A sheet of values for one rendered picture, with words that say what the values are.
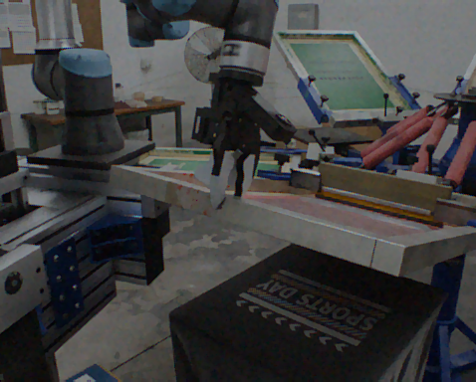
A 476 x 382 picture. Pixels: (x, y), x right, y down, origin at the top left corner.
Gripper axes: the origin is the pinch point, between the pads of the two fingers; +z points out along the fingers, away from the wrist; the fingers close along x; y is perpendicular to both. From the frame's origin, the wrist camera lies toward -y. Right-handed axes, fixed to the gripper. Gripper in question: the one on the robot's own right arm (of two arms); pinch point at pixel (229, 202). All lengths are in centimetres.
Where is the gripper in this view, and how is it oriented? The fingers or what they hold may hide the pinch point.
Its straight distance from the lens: 74.4
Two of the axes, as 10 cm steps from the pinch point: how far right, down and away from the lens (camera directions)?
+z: -1.7, 9.8, 1.2
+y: -7.7, -2.1, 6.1
